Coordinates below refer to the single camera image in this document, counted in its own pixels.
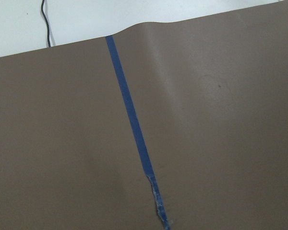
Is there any black cable on desk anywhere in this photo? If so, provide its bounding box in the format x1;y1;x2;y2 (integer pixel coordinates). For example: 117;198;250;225
39;0;52;48

